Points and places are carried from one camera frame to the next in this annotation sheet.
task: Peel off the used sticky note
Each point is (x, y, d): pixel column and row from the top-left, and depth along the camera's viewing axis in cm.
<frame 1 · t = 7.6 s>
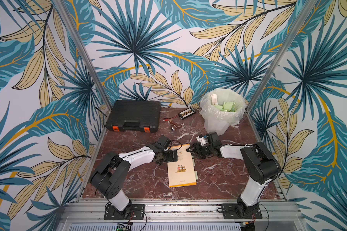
left hand: (171, 159, 89), fingers open
right hand: (189, 151, 92), fingers open
Chinese picture book: (181, 172, 87), point 2 cm above the table
black plastic tool case: (134, 115, 112), point 4 cm above the table
white bin with plastic bag: (220, 108, 90), point 25 cm above the table
black terminal board with connectors: (186, 113, 117), point 2 cm above the table

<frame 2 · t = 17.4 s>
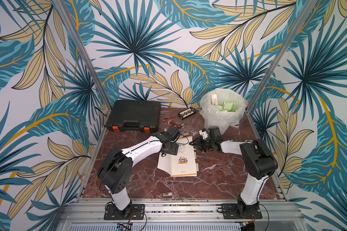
left hand: (169, 150, 88), fingers open
right hand: (190, 143, 95), fingers closed
Chinese picture book: (184, 164, 91), on the table
the other named things where they were.

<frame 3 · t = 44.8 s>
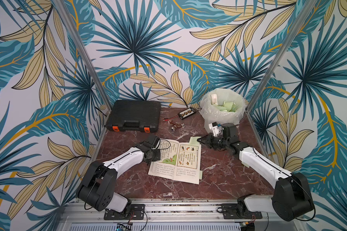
left hand: (156, 158, 88), fingers closed
right hand: (197, 139, 81), fingers closed
Chinese picture book: (179, 161, 92), on the table
green sticky note bottom: (201, 173, 88), on the table
the other named things where they were.

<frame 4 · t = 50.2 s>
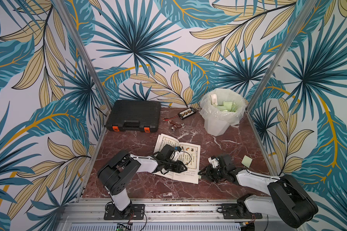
left hand: (184, 170, 86), fingers open
right hand: (199, 173, 85), fingers open
green sticky note top: (246, 161, 95), on the table
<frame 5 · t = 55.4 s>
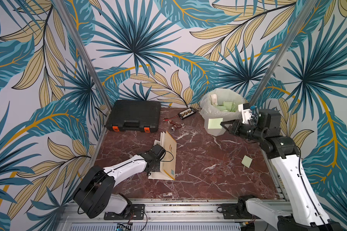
left hand: (154, 168, 86), fingers closed
right hand: (221, 124, 66), fingers closed
Chinese picture book: (166, 165, 76), point 15 cm above the table
green sticky note middle: (214, 123, 70), point 34 cm above the table
